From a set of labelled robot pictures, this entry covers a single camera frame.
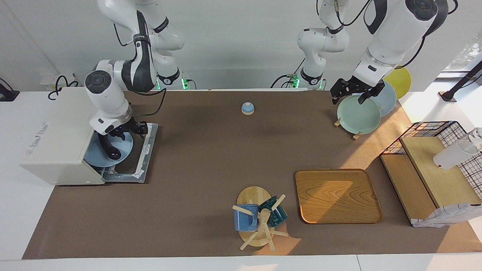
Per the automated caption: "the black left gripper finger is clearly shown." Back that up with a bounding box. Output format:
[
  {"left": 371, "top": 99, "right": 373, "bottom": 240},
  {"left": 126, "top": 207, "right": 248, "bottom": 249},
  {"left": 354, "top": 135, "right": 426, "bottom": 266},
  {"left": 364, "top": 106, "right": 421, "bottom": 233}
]
[
  {"left": 358, "top": 82, "right": 385, "bottom": 105},
  {"left": 330, "top": 78, "right": 349, "bottom": 105}
]

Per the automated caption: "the light blue plate with eggplant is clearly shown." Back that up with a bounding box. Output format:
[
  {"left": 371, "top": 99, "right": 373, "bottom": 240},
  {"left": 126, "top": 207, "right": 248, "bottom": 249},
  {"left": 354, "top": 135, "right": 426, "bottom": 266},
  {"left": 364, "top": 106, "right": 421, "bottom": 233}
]
[{"left": 84, "top": 130, "right": 134, "bottom": 168}]

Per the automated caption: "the glass oven door with handle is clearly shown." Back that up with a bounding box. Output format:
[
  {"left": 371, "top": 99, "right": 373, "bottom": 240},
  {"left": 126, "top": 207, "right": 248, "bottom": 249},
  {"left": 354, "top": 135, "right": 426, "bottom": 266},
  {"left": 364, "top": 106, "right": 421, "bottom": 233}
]
[{"left": 100, "top": 122, "right": 159, "bottom": 184}]

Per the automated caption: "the dark purple eggplant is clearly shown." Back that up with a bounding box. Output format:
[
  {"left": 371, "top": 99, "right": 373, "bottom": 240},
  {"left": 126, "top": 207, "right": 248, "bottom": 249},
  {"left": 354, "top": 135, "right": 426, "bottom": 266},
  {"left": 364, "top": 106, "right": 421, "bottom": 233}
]
[{"left": 99, "top": 132, "right": 122, "bottom": 160}]

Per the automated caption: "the white toaster oven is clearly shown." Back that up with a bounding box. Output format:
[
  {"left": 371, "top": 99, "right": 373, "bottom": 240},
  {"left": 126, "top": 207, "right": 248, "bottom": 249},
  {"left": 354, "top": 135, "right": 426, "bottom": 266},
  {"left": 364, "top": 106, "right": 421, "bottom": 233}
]
[{"left": 19, "top": 87, "right": 107, "bottom": 186}]

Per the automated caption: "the pale blue racked plate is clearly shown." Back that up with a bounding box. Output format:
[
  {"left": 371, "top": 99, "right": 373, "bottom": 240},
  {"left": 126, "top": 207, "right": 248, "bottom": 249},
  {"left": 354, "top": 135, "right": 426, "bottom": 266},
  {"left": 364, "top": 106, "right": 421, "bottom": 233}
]
[{"left": 371, "top": 81, "right": 397, "bottom": 117}]

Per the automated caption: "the pale green plate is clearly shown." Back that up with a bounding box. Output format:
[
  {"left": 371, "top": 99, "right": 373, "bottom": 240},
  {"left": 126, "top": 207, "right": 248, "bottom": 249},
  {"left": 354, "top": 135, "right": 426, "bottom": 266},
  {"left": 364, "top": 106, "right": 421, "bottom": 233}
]
[{"left": 336, "top": 94, "right": 381, "bottom": 135}]

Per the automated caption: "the wooden plate rack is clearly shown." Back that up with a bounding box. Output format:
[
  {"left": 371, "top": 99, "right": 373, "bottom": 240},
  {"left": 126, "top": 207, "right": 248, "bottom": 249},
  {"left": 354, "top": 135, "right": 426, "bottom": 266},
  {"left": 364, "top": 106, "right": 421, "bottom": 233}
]
[{"left": 334, "top": 117, "right": 362, "bottom": 140}]

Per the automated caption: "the yellow plate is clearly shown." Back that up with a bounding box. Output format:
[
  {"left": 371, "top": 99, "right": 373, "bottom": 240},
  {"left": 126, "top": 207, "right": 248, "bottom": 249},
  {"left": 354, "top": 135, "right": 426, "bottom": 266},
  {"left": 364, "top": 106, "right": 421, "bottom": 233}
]
[{"left": 383, "top": 66, "right": 412, "bottom": 99}]

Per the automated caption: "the brown table mat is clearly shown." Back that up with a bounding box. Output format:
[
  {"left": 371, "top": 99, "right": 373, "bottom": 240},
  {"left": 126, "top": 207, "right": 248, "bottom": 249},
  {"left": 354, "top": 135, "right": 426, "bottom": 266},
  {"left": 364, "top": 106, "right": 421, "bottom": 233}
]
[{"left": 22, "top": 90, "right": 482, "bottom": 260}]

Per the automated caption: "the white bottle with clear cap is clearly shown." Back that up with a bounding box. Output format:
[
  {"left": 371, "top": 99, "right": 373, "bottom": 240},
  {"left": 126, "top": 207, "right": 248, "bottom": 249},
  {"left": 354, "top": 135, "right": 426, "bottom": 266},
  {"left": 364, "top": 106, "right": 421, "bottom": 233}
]
[{"left": 433, "top": 128, "right": 482, "bottom": 170}]

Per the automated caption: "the wooden serving tray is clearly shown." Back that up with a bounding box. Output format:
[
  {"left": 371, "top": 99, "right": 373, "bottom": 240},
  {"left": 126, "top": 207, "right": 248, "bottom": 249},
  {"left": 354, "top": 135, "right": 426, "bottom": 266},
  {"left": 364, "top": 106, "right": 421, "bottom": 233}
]
[{"left": 295, "top": 169, "right": 383, "bottom": 224}]

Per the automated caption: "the wooden two-step shelf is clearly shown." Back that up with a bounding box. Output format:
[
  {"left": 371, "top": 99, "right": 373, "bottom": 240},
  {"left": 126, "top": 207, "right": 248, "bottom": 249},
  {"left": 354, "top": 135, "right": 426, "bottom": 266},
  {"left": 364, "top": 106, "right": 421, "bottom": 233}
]
[{"left": 380, "top": 136, "right": 482, "bottom": 226}]

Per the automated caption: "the wooden mug tree stand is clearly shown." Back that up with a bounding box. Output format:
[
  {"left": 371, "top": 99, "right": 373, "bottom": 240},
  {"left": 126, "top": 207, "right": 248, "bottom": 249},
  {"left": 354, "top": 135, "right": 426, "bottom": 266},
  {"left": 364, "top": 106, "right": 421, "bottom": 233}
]
[{"left": 232, "top": 186, "right": 289, "bottom": 252}]

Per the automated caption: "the blue mug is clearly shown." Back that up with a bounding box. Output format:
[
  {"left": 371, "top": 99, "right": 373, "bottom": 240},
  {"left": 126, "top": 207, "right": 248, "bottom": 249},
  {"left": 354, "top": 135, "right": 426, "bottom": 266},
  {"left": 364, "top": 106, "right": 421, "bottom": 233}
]
[{"left": 233, "top": 204, "right": 259, "bottom": 231}]

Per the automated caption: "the dark green mug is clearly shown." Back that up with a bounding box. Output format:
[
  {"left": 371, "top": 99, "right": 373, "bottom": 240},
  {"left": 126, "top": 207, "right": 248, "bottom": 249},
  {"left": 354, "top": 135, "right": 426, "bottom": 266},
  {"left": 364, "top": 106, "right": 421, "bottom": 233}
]
[{"left": 258, "top": 196, "right": 288, "bottom": 228}]

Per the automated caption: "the white patterned cloth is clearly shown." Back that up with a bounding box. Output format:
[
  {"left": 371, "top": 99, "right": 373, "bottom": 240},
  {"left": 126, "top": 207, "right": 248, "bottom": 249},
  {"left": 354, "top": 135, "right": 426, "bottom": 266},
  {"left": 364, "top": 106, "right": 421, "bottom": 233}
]
[{"left": 411, "top": 202, "right": 482, "bottom": 228}]

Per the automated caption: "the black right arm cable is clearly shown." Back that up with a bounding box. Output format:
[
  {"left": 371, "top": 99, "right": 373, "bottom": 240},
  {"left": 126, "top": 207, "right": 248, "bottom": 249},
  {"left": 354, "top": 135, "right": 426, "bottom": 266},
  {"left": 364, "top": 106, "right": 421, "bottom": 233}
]
[{"left": 113, "top": 23, "right": 167, "bottom": 116}]

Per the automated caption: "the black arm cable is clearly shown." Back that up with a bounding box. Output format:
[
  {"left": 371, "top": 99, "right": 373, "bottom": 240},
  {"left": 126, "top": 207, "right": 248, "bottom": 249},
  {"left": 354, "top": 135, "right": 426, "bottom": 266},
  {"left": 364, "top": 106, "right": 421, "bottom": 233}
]
[
  {"left": 113, "top": 23, "right": 167, "bottom": 116},
  {"left": 316, "top": 0, "right": 459, "bottom": 70}
]

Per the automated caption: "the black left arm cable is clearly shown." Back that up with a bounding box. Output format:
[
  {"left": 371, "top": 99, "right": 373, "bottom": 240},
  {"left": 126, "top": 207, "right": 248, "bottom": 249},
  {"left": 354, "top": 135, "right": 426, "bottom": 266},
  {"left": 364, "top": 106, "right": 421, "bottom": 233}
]
[{"left": 316, "top": 0, "right": 459, "bottom": 70}]

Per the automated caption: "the black wire basket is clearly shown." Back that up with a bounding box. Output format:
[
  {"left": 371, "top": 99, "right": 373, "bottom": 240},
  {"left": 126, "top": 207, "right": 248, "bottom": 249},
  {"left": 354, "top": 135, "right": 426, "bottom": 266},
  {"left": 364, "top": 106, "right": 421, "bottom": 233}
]
[{"left": 380, "top": 121, "right": 482, "bottom": 200}]

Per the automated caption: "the black coiled cable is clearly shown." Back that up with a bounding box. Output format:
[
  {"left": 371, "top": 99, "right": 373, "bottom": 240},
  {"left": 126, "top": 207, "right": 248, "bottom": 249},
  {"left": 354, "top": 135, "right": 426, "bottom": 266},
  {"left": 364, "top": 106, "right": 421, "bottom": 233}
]
[{"left": 47, "top": 75, "right": 80, "bottom": 100}]

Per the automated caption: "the black camera stand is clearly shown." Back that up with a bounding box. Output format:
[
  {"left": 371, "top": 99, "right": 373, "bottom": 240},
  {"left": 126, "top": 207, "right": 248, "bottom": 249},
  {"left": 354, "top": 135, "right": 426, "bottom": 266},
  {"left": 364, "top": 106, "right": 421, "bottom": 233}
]
[{"left": 439, "top": 60, "right": 482, "bottom": 102}]

